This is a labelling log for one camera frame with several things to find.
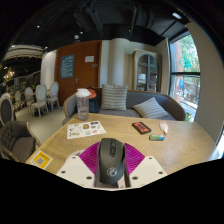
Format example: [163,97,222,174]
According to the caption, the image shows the blue poster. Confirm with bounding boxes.
[60,54,75,79]

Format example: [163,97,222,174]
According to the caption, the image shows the white sticker sheet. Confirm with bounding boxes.
[66,120,107,140]

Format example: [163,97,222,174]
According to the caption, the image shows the group of white chairs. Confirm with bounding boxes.
[0,81,60,128]

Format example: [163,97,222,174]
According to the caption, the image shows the large black-framed window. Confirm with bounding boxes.
[169,31,202,123]

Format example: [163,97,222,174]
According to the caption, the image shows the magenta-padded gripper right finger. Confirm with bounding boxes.
[123,142,168,188]

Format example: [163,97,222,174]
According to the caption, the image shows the black backpack with orange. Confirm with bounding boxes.
[87,87,101,114]

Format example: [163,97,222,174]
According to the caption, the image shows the brown wooden door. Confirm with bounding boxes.
[54,40,103,107]

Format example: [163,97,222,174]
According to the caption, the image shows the upright striped cushion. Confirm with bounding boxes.
[100,83,129,111]

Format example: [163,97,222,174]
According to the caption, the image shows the small white pink tube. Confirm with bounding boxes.
[159,120,169,135]

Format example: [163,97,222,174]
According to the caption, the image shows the dark grey tufted chair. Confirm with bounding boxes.
[0,120,42,164]

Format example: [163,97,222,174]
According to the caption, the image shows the small green blue box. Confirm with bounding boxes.
[148,134,165,142]

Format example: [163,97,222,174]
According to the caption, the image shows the grey curved sofa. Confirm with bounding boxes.
[62,88,187,126]

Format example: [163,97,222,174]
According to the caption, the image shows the arched glass-door cabinet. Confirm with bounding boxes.
[132,48,163,94]

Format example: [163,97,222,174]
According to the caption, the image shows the yellow square sticker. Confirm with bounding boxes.
[29,150,54,171]

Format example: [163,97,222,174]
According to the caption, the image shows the flat-lying striped cushion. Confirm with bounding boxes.
[132,97,170,120]

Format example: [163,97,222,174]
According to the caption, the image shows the black computer mouse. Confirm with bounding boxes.
[97,137,127,185]

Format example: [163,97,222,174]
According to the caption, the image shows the clear shaker bottle white lid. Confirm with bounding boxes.
[75,88,91,122]

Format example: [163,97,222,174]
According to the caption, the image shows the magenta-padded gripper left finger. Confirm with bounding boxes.
[55,141,101,189]

